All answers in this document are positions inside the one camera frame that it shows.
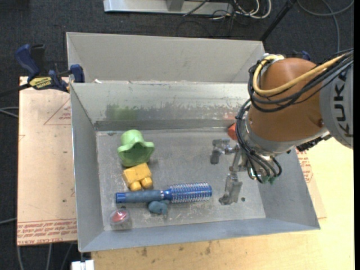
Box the grey metal bin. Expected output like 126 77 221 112
66 31 321 253

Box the green flower-shaped cup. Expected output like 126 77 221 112
116 129 156 168

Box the orange-red rounded object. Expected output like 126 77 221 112
227 123 239 140

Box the blue hairbrush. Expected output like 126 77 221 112
115 182 213 205

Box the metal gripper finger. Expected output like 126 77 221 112
210 138 240 165
218 174 244 206

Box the yellow toy block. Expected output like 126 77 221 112
122 163 154 192

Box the red and grey round object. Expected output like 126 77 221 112
109 209 133 231

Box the small blue-grey toy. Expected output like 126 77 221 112
148 200 170 216

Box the brown cardboard board, red print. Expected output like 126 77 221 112
16 76 328 246

